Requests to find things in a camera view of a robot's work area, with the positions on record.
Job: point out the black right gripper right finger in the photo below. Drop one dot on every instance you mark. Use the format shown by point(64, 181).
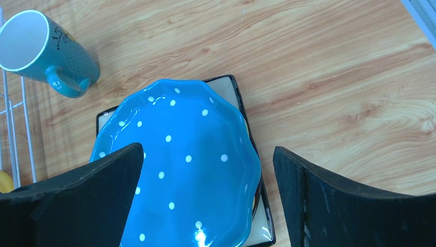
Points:
point(323, 208)

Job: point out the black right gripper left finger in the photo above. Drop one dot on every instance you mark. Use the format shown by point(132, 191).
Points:
point(87, 206)

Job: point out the yellow ribbed bowl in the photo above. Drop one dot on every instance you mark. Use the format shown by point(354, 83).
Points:
point(6, 182)

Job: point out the blue polka dot plate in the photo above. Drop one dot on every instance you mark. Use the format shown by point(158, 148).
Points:
point(197, 163)

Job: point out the teal floral mug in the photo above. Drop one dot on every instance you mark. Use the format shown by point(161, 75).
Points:
point(36, 47)

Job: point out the white wire dish rack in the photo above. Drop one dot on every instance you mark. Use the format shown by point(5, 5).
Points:
point(17, 155)

